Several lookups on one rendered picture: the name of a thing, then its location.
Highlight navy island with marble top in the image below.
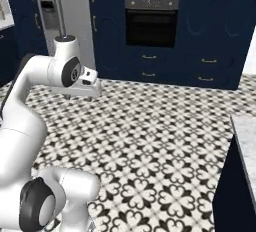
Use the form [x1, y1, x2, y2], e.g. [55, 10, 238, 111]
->
[212, 113, 256, 232]

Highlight navy tall cupboard run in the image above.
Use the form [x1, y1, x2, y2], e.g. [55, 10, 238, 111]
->
[86, 0, 256, 91]

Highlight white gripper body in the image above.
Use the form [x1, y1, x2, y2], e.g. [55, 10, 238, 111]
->
[50, 78, 102, 99]

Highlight navy cupboards with gold handles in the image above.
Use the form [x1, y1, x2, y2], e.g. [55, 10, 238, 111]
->
[0, 0, 50, 84]

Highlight silver fridge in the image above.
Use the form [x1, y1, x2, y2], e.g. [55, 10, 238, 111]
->
[31, 0, 97, 72]

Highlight black built-in oven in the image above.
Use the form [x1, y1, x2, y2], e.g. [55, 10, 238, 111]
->
[123, 0, 181, 49]

